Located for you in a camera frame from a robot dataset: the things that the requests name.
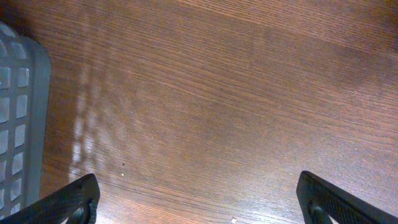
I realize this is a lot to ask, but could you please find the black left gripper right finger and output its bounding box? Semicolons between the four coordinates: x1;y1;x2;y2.
296;170;397;224

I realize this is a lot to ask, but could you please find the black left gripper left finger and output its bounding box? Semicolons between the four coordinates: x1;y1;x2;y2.
1;174;100;224

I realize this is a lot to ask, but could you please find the dark grey plastic basket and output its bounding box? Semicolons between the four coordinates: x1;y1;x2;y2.
1;23;52;218

